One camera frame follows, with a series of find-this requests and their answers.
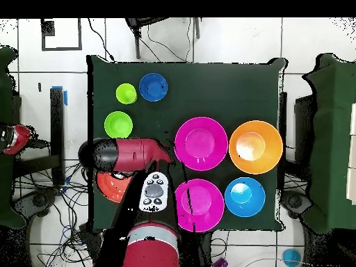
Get large pink bowl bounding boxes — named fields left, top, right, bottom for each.
left=174, top=178, right=225, bottom=234
left=174, top=116, right=229, bottom=172

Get red-orange wide bowl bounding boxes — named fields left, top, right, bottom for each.
left=95, top=170, right=134, bottom=204

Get small green bowl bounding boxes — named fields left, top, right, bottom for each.
left=104, top=111, right=134, bottom=140

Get small dark blue bowl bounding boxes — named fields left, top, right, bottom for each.
left=138, top=72, right=169, bottom=103

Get dark green table cloth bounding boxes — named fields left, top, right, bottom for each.
left=0, top=45, right=27, bottom=230
left=301, top=52, right=356, bottom=234
left=86, top=54, right=287, bottom=233

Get lime green plastic cup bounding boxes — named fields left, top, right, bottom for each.
left=115, top=83, right=138, bottom=105

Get large orange bowl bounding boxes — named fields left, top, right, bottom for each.
left=228, top=120, right=284, bottom=175

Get light blue bowl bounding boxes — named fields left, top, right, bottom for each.
left=224, top=177, right=266, bottom=218

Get black metal stand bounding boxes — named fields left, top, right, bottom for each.
left=124, top=17, right=202, bottom=60

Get black power box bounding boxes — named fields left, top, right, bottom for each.
left=78, top=222, right=104, bottom=264

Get blue round disc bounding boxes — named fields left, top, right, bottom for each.
left=282, top=248, right=302, bottom=267

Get white boxes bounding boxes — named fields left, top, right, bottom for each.
left=346, top=102, right=356, bottom=205

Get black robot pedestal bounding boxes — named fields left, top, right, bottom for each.
left=179, top=230, right=213, bottom=267

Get thin black cable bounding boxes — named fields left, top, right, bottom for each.
left=87, top=18, right=115, bottom=63

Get cable bundle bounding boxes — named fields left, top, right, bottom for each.
left=12, top=159, right=97, bottom=267

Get black post with blue tape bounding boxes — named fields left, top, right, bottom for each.
left=49, top=85, right=68, bottom=186

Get black pedestal foot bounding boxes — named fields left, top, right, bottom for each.
left=10, top=187, right=59, bottom=219
left=280, top=190, right=314, bottom=219

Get black square frame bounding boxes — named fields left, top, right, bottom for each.
left=40, top=18, right=83, bottom=51

